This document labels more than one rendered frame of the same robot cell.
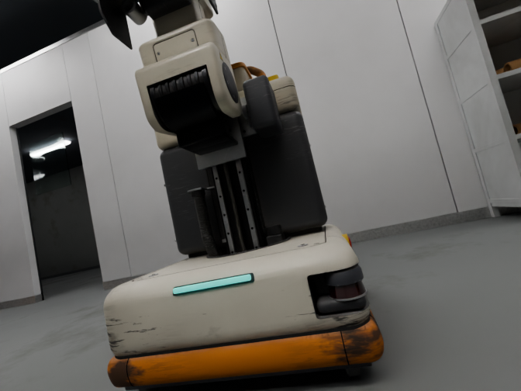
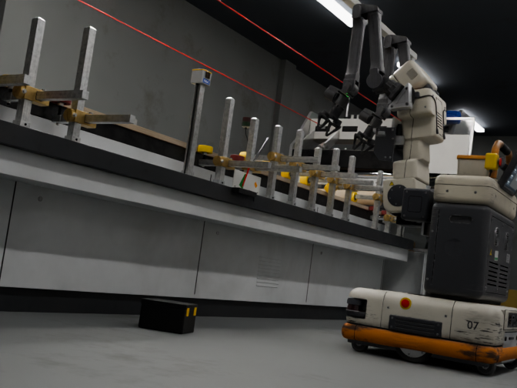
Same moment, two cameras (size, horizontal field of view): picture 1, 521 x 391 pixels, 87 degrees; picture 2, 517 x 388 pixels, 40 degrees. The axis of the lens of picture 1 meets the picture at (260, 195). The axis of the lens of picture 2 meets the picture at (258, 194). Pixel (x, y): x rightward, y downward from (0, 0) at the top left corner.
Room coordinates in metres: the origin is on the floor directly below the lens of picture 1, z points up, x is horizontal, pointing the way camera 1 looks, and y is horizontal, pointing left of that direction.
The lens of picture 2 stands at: (1.17, -3.32, 0.30)
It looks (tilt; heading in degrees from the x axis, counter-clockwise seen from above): 6 degrees up; 109
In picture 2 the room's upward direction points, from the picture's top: 8 degrees clockwise
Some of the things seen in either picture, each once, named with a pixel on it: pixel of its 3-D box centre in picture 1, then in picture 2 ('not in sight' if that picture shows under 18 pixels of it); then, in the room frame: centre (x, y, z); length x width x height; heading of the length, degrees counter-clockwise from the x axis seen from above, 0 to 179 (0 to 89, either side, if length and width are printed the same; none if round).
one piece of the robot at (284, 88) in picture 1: (237, 162); (466, 232); (1.01, 0.06, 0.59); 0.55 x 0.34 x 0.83; 78
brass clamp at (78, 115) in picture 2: not in sight; (80, 118); (-0.46, -0.90, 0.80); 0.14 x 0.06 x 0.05; 76
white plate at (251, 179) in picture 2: not in sight; (247, 182); (-0.15, 0.25, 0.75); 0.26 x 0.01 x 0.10; 76
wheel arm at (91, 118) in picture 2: not in sight; (91, 119); (-0.41, -0.90, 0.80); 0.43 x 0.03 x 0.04; 166
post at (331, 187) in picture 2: not in sight; (332, 184); (0.08, 1.26, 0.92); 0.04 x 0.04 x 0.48; 76
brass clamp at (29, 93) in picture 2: not in sight; (31, 95); (-0.53, -1.15, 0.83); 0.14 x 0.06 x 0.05; 76
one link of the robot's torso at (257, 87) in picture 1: (222, 111); (409, 207); (0.75, 0.05, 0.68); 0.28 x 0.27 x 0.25; 78
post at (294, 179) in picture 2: not in sight; (295, 168); (-0.04, 0.77, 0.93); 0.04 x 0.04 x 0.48; 76
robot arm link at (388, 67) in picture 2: not in sight; (387, 77); (0.51, 0.39, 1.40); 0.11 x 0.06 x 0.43; 78
